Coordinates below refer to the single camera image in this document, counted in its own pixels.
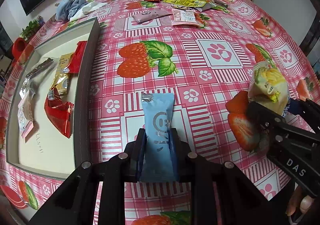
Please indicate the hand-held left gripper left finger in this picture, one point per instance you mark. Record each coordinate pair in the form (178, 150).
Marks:
(140, 152)

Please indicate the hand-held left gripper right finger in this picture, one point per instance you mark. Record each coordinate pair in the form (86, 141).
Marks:
(174, 152)

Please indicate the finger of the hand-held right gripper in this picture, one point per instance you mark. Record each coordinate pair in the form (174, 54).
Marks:
(305, 112)
(262, 115)

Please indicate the yellow white chips bag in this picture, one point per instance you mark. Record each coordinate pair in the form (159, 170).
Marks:
(267, 82)

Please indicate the light blue snack packet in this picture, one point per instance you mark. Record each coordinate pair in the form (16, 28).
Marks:
(157, 115)

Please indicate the long red snack packet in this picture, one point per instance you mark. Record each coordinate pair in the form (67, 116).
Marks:
(60, 115)

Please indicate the grey cardboard box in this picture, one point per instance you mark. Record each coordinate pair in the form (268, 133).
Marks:
(50, 150)

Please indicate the golden yellow snack packet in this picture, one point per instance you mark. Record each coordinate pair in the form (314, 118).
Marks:
(62, 70)

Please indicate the crinkly red snack packet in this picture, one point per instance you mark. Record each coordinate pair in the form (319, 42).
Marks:
(77, 57)

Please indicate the pink white cookie packet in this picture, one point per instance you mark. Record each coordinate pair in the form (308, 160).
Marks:
(25, 115)

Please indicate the clear silver brown bar packet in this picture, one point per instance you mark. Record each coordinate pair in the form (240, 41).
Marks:
(37, 72)

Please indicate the person's right hand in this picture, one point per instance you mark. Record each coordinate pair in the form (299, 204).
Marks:
(303, 202)

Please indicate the pink strawberry tablecloth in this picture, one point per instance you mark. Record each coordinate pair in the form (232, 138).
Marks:
(200, 77)

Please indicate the grey snack packet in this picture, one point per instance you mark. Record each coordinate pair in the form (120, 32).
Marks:
(215, 5)

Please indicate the small white snack packet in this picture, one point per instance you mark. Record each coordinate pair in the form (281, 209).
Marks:
(187, 16)

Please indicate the yellow flat snack packet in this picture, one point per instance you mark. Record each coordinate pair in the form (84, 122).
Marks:
(185, 3)

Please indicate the pink smiley snack packet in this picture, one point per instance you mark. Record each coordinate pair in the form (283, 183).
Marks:
(147, 15)

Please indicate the white plastic bag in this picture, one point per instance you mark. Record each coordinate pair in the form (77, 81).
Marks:
(87, 9)

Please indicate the red plastic stool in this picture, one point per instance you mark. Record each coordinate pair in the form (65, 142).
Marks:
(19, 47)

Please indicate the blue cloth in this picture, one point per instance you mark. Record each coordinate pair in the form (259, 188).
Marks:
(70, 9)

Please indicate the small green houseplant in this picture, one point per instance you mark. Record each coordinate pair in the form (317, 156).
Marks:
(30, 29)

